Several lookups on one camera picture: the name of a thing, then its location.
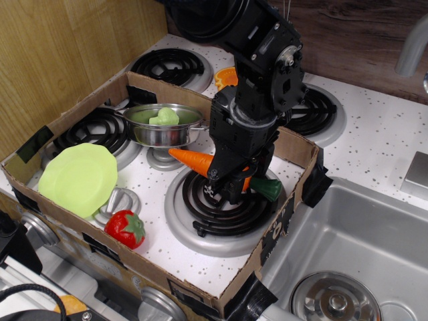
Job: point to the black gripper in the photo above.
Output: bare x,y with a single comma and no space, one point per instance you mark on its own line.
243,126

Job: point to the orange toy carrot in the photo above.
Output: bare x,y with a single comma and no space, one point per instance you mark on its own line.
246,179

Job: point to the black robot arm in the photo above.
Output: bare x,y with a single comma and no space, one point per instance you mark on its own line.
267,50

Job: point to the light green plastic plate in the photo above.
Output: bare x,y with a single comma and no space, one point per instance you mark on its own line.
80,179

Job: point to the front right black burner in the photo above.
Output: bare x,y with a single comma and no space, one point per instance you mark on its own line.
213,214

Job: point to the grey stove knob centre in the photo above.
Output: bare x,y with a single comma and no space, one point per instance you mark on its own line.
161,160

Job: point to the grey stove knob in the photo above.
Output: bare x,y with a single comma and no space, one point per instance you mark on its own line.
119,200
161,160

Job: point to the orange toy fruit half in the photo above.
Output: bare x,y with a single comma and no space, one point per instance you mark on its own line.
226,77

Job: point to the green toy broccoli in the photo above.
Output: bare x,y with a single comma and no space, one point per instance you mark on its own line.
165,117

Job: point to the small steel pot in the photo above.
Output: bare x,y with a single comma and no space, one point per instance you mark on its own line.
140,130

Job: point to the cardboard fence box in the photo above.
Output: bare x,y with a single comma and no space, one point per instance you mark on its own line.
206,287

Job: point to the steel sink basin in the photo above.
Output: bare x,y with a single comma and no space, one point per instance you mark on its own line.
376,239

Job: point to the back left black burner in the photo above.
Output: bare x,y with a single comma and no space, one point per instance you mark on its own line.
174,66

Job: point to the grey stove knob front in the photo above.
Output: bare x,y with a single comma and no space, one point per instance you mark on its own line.
119,200

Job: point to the red toy strawberry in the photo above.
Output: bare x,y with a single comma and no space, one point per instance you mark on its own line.
126,227

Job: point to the steel pot lid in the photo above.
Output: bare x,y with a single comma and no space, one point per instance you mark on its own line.
333,296

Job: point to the front left black burner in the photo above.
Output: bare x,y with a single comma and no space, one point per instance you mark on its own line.
101,127

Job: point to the silver oven dial right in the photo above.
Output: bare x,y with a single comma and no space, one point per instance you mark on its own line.
157,306

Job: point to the silver oven dial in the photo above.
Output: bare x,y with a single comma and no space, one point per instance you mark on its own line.
157,306
38,233

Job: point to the hanging silver spatula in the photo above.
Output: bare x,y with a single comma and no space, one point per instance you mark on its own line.
286,9

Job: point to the grey faucet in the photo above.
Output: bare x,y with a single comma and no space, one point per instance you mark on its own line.
413,49

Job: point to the silver oven dial left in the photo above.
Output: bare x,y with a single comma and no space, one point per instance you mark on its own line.
38,233

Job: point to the small orange yellow object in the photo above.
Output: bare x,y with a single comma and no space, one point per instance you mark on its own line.
72,305

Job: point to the black clamp block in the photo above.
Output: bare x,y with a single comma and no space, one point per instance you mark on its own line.
15,244

